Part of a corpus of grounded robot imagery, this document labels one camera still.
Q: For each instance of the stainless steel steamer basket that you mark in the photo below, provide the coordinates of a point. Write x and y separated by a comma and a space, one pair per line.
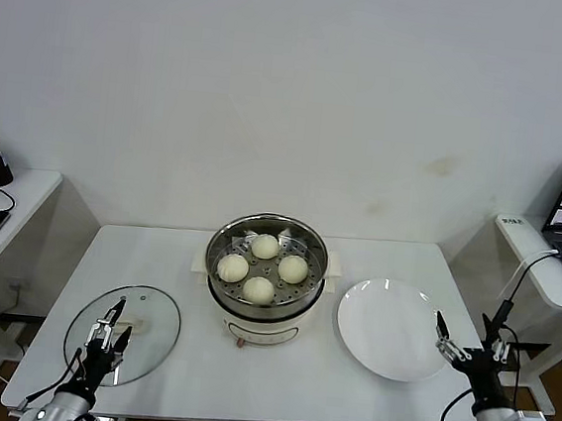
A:
303, 294

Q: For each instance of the white label with black print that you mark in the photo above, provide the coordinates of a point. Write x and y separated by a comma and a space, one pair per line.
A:
510, 221

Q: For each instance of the white side table with laptop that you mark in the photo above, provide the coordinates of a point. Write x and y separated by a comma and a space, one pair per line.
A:
542, 288

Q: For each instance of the white steamed baozi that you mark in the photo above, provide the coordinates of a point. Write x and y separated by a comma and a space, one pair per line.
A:
258, 290
264, 246
233, 267
292, 269

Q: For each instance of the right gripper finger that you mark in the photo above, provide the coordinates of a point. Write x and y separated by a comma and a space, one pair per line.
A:
441, 328
504, 351

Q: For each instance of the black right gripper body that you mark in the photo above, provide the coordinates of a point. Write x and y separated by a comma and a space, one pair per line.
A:
484, 377

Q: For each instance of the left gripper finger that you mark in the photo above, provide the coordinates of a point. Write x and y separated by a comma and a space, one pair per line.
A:
123, 343
103, 327

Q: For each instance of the white round plate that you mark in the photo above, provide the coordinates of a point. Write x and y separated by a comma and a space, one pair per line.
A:
389, 330

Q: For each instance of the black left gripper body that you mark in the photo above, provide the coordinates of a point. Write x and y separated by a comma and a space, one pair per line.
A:
99, 364

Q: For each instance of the cream electric cooking pot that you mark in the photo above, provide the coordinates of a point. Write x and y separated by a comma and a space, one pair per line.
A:
259, 333

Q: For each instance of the white side table with cup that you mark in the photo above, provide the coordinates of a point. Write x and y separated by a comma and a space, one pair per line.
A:
28, 196

